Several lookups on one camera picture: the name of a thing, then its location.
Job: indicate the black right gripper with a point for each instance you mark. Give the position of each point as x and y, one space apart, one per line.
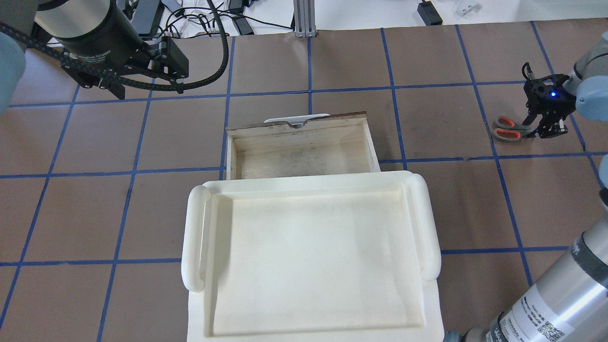
547 101

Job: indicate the white drawer handle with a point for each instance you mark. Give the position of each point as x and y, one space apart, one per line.
297 120

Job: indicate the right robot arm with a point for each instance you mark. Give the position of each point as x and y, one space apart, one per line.
568 302

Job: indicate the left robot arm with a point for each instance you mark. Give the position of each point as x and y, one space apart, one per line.
94 41

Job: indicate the grey orange handled scissors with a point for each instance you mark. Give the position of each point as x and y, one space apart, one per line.
507 130

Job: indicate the aluminium frame post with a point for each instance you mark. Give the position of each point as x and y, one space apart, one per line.
304 18

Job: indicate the open wooden drawer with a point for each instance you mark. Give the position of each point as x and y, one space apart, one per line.
337 144

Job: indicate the black power adapter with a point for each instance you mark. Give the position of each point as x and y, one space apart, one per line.
428 13

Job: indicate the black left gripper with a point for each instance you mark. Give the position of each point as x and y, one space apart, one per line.
97 39

